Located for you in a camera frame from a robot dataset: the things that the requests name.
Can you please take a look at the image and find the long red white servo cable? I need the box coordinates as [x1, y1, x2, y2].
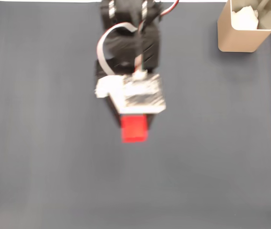
[160, 0, 181, 17]

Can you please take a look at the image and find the white camera board mount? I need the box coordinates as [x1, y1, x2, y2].
[94, 73, 168, 115]

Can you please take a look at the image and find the beige open box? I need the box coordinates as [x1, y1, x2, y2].
[217, 0, 271, 53]

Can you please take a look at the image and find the red cube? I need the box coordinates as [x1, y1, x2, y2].
[120, 114, 150, 144]

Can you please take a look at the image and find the black camera cable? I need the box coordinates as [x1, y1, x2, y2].
[133, 18, 148, 75]

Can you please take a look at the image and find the white crumpled tissue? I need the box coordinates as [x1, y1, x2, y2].
[231, 5, 260, 31]

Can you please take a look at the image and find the gripper servo ribbon cable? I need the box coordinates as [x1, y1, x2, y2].
[96, 21, 139, 77]

